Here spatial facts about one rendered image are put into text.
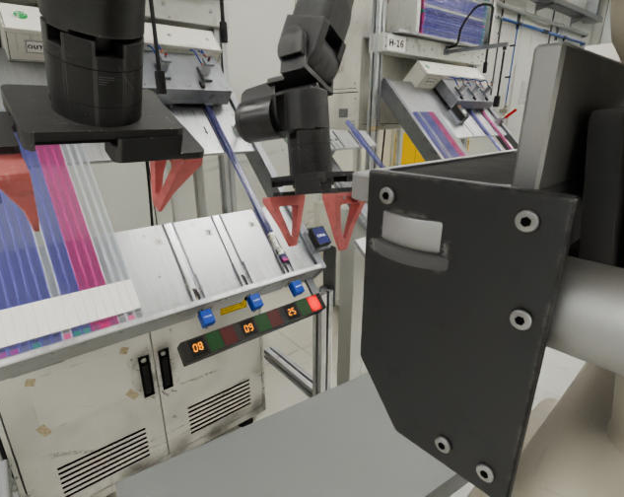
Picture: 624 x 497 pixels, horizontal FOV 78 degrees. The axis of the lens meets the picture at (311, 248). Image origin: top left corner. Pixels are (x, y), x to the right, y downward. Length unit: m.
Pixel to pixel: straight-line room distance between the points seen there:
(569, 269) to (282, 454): 0.52
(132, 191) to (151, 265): 1.94
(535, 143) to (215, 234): 0.76
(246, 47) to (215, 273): 2.40
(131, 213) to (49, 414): 1.77
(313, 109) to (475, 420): 0.39
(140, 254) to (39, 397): 0.48
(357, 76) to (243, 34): 1.37
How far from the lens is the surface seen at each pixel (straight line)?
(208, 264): 0.84
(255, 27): 3.14
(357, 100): 1.87
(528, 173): 0.20
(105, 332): 0.74
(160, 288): 0.80
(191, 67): 1.16
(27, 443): 1.22
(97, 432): 1.26
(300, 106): 0.51
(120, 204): 2.74
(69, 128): 0.30
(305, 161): 0.50
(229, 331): 0.81
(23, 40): 1.12
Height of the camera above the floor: 1.07
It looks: 19 degrees down
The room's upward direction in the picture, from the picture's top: straight up
